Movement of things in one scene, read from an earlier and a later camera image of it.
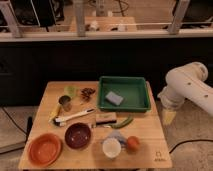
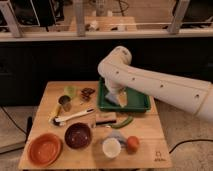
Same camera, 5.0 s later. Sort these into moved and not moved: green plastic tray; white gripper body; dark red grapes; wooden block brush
Moved: white gripper body
Not moved: green plastic tray; dark red grapes; wooden block brush
